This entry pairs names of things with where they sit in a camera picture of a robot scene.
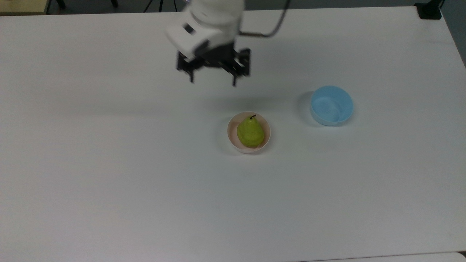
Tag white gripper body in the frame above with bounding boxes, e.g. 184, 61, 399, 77
165, 10, 241, 68

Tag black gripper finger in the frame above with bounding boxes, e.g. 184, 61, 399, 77
222, 48, 252, 87
176, 50, 204, 84

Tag green pear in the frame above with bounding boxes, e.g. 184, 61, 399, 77
237, 114, 265, 148

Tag pink plastic bowl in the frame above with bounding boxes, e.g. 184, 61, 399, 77
227, 111, 272, 154

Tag blue plastic bowl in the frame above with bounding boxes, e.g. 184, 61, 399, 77
310, 85, 354, 127

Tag black tripod legs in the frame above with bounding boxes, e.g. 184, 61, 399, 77
143, 0, 179, 13

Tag wooden furniture piece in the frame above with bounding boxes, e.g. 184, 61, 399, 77
0, 0, 50, 16

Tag black table clamp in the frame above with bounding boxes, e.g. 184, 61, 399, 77
415, 0, 443, 20

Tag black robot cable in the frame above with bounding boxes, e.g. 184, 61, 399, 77
238, 0, 292, 38

